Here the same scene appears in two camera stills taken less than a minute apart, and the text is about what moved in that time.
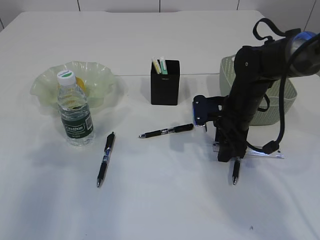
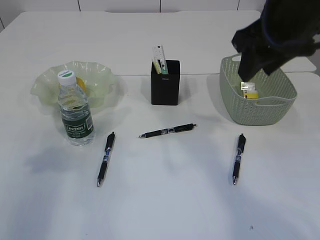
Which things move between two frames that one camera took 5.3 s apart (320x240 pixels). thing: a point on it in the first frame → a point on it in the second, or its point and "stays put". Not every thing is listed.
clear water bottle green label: x=74 y=111 stays put
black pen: x=108 y=147 stays put
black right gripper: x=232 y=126 → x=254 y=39
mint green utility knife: x=163 y=66 stays put
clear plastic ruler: x=279 y=154 → x=158 y=52
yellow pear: x=80 y=83 stays put
